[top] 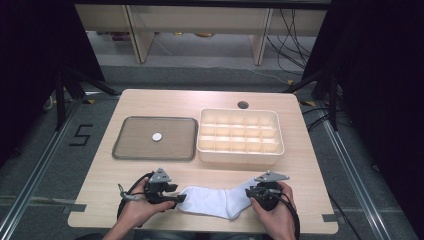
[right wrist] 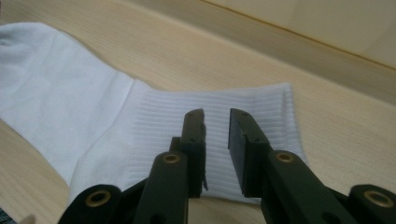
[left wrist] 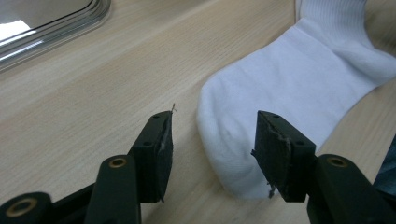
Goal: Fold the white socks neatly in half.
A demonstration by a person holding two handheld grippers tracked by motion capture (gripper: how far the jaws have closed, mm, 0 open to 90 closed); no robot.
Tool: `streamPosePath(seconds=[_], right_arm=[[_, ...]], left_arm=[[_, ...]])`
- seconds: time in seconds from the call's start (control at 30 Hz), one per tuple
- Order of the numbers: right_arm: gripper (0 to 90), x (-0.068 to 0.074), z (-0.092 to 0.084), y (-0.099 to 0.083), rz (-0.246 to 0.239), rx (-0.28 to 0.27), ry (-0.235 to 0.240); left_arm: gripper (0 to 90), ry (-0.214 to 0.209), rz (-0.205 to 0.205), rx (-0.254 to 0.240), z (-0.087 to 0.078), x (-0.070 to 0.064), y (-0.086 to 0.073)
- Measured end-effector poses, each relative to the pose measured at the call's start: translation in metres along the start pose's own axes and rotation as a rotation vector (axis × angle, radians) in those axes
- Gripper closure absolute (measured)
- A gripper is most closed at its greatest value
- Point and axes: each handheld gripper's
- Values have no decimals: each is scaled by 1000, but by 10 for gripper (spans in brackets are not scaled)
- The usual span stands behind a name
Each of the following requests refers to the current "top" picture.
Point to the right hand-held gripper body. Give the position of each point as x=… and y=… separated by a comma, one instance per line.
x=271, y=195

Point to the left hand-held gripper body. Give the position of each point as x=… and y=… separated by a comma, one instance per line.
x=156, y=190

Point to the white sock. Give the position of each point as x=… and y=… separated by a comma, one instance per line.
x=206, y=200

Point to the person's right hand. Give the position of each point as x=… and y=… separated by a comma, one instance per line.
x=280, y=220

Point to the person's left hand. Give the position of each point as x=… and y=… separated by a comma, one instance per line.
x=138, y=210

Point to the cream divided storage box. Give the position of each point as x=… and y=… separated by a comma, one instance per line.
x=240, y=156

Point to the brown tray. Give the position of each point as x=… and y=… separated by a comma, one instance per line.
x=173, y=146

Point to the small white round disc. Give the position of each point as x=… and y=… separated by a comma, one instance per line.
x=157, y=137

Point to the black metal stand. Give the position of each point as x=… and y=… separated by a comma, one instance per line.
x=61, y=100
x=331, y=100

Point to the dark curtain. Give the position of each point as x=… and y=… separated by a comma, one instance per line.
x=33, y=66
x=383, y=83

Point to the aluminium floor rail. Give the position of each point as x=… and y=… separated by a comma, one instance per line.
x=353, y=173
x=36, y=170

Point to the light wooden desk frame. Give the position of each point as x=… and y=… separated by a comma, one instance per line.
x=200, y=18

